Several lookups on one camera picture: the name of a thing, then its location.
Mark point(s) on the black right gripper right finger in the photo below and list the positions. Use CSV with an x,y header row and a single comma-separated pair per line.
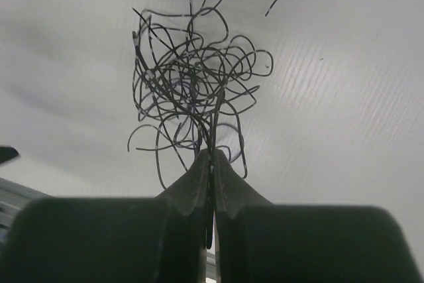
x,y
259,241

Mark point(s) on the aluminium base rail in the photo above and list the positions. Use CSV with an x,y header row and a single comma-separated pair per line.
x,y
14,197

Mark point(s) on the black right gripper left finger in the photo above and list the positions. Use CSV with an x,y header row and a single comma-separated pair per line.
x,y
159,239

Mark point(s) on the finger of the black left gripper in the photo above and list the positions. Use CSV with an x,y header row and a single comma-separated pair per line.
x,y
7,153

